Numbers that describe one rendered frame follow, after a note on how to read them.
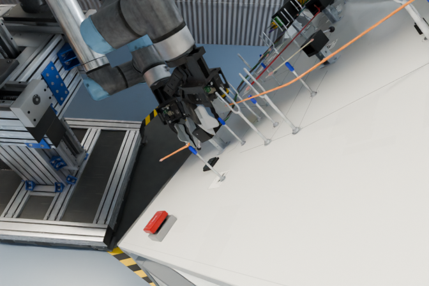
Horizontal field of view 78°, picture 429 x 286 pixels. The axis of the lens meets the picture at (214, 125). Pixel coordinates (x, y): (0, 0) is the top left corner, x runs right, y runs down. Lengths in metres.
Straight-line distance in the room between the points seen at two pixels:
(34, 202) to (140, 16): 1.56
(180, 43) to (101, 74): 0.38
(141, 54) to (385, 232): 0.69
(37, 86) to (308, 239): 0.93
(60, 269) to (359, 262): 1.79
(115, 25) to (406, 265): 0.51
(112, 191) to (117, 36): 1.29
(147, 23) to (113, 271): 1.51
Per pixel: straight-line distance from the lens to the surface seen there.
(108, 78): 0.85
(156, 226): 0.59
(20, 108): 0.98
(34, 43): 1.37
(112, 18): 0.55
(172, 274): 0.90
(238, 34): 3.08
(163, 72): 0.77
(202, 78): 0.54
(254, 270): 0.32
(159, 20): 0.51
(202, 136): 0.69
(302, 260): 0.28
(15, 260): 2.08
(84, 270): 1.87
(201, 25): 3.05
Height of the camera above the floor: 1.68
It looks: 49 degrees down
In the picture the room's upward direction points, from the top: straight up
